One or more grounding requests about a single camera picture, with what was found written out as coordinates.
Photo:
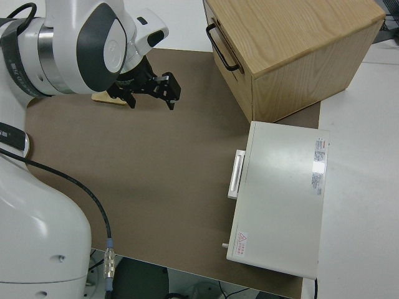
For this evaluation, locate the brown table mat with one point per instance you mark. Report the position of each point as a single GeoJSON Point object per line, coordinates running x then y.
{"type": "Point", "coordinates": [156, 171]}

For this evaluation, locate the black metal frame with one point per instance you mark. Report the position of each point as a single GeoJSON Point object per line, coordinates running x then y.
{"type": "Point", "coordinates": [391, 21]}

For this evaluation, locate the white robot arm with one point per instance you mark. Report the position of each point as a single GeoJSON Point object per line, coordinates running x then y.
{"type": "Point", "coordinates": [31, 218]}

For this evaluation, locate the wooden mug tree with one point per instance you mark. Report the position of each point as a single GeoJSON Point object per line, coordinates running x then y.
{"type": "Point", "coordinates": [101, 98]}

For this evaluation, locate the wooden drawer box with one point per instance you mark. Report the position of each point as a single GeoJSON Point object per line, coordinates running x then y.
{"type": "Point", "coordinates": [296, 46]}

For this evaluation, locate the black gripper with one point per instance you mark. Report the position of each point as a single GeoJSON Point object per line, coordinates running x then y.
{"type": "Point", "coordinates": [137, 81]}

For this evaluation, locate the white toaster oven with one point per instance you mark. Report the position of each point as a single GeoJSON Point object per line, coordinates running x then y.
{"type": "Point", "coordinates": [280, 202]}

